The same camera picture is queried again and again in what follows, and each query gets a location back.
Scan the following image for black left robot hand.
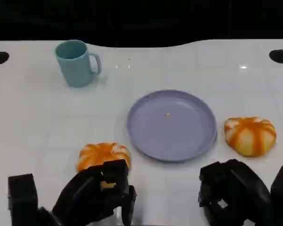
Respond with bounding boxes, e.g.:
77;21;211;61
51;159;138;226

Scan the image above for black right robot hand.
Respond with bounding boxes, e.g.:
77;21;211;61
198;159;274;226

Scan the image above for orange and white bread roll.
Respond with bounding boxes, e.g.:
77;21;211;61
76;142;132;190
224;116;277;157

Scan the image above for lilac plate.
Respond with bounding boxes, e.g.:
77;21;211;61
126;89;218;162

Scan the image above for pale green mug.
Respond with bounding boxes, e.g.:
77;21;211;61
55;39;102;89

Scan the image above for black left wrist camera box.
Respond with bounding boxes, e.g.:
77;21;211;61
8;173;39;226

